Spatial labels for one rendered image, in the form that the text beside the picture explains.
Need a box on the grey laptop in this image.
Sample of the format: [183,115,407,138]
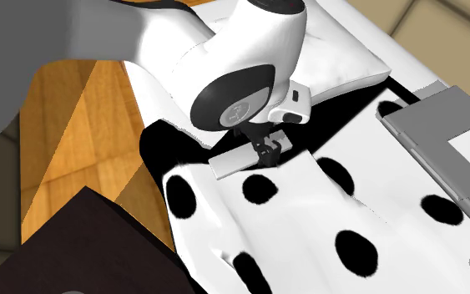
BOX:
[376,80,470,251]

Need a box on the white blanket with black dots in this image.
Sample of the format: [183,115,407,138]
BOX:
[139,76,470,294]

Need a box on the white pillow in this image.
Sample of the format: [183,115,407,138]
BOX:
[200,0,392,104]

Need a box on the white flat remote control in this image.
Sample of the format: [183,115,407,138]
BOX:
[208,129,294,181]

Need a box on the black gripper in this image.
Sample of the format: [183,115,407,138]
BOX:
[233,122,283,168]

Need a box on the white bed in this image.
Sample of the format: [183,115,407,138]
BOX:
[122,0,470,294]

